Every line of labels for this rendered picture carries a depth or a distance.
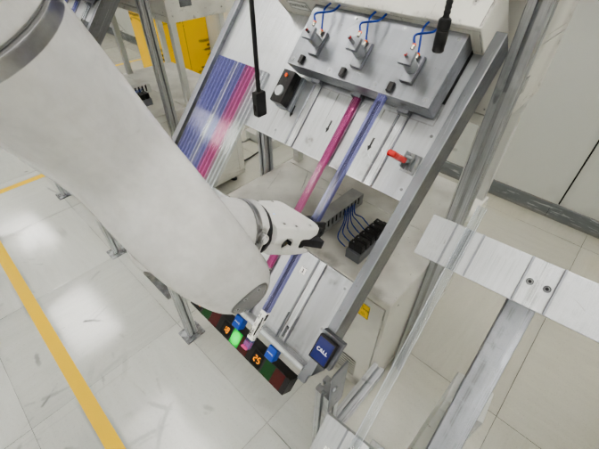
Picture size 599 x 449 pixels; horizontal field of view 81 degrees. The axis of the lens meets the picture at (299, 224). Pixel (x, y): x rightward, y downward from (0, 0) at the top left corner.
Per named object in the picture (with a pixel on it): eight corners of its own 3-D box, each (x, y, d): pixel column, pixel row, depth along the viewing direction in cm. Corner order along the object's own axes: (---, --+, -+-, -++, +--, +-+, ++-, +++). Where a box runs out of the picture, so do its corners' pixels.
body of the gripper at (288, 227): (281, 222, 45) (326, 221, 54) (230, 188, 50) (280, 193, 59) (260, 272, 47) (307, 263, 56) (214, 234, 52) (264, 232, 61)
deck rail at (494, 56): (324, 370, 75) (310, 377, 69) (317, 363, 76) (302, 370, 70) (508, 53, 65) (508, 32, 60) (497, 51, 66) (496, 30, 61)
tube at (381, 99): (250, 349, 65) (246, 350, 64) (245, 344, 66) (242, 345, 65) (387, 98, 59) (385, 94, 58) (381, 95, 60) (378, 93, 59)
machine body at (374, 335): (362, 401, 135) (390, 306, 93) (243, 297, 170) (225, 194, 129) (442, 298, 170) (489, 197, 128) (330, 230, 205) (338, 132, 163)
